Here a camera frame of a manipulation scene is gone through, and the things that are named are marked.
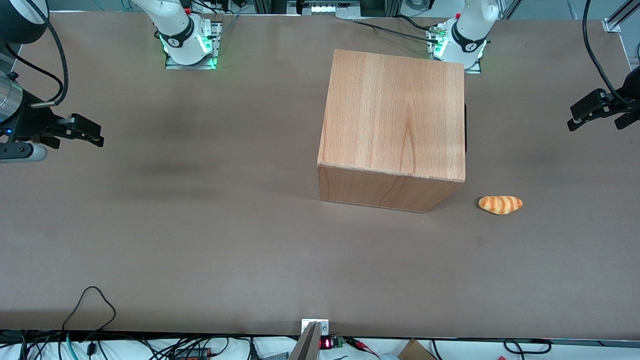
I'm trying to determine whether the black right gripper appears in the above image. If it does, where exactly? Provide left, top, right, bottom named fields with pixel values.
left=0, top=100, right=105, bottom=151

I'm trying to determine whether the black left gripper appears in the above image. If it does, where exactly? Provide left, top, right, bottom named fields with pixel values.
left=567, top=65, right=640, bottom=132

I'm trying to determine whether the wooden drawer cabinet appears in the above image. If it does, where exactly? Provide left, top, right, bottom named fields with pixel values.
left=317, top=48, right=467, bottom=214

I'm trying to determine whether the toy bread roll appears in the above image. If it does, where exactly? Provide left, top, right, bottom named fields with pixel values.
left=478, top=195, right=524, bottom=216

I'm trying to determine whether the orange black device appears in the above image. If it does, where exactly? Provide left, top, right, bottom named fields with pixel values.
left=174, top=347, right=214, bottom=360

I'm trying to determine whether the white light bar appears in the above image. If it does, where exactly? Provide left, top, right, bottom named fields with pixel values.
left=300, top=1, right=362, bottom=16

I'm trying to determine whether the brown cardboard piece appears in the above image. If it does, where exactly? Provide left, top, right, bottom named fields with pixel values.
left=397, top=338, right=437, bottom=360

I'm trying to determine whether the tan wooden beam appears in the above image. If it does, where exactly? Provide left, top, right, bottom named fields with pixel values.
left=288, top=321, right=322, bottom=360

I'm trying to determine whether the red alligator clip lead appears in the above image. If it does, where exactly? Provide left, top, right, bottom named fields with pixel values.
left=344, top=337, right=382, bottom=359

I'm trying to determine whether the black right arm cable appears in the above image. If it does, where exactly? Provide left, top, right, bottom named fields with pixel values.
left=4, top=0, right=69, bottom=108

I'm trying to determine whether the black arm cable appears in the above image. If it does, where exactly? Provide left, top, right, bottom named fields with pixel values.
left=582, top=0, right=640, bottom=107
left=4, top=0, right=69, bottom=108

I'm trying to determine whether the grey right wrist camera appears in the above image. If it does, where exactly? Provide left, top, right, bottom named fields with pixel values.
left=0, top=142, right=49, bottom=164

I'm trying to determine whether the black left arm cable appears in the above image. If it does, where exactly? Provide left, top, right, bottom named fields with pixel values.
left=582, top=0, right=640, bottom=107

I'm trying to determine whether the aluminium profile rail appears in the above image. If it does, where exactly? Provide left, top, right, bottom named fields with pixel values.
left=602, top=0, right=640, bottom=34

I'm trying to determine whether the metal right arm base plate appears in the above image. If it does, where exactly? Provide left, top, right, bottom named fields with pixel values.
left=164, top=20, right=224, bottom=70

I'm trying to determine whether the black looped cable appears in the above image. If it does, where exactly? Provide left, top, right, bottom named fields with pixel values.
left=62, top=286, right=117, bottom=333

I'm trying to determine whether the short black table cable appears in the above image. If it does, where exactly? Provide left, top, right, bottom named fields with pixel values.
left=394, top=14, right=441, bottom=33

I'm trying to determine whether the long black table cable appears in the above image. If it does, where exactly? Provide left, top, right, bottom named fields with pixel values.
left=345, top=18, right=441, bottom=45

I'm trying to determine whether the black coiled cable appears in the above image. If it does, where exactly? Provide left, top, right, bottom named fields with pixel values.
left=502, top=338, right=554, bottom=356

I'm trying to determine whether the silver metal bracket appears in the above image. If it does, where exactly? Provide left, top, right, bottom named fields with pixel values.
left=301, top=318, right=330, bottom=337

